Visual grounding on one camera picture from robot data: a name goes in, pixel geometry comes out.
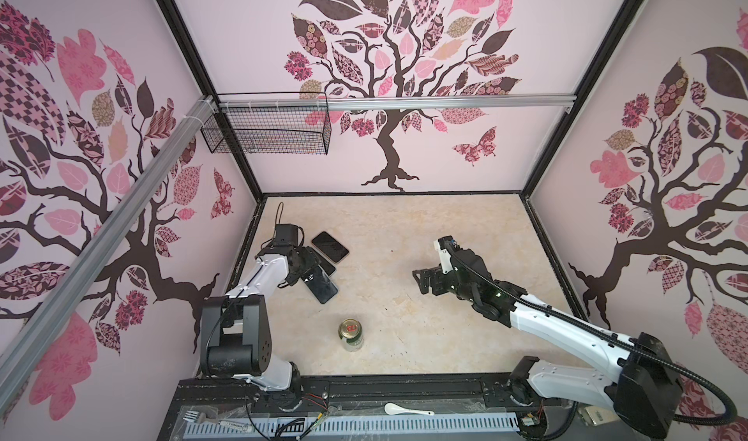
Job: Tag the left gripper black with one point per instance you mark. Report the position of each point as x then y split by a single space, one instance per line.
311 259

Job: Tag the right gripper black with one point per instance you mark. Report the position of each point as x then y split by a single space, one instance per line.
438 280

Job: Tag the black smartphone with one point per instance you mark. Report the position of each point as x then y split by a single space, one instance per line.
334 250
320 284
326 266

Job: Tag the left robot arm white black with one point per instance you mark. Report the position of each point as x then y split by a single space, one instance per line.
236 341

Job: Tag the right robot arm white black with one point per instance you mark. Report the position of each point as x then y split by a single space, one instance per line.
630 376

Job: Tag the green beverage can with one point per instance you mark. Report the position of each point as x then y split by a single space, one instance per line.
350 334

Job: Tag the white plastic spoon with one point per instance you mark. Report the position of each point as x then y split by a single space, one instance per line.
395 409

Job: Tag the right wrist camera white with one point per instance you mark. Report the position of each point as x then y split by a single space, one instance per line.
446 247

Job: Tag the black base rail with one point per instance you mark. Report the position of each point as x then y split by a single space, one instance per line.
223 402

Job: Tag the black wire basket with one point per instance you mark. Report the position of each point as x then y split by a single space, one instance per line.
275 123

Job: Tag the aluminium rail left wall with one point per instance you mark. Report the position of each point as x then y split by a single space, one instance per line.
34 339

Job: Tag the aluminium rail wall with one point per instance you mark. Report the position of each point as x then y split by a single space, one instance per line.
404 103
34 339

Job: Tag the white slotted cable duct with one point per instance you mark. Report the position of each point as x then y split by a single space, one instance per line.
348 426

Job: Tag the aluminium rail back wall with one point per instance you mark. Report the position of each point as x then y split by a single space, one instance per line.
404 103

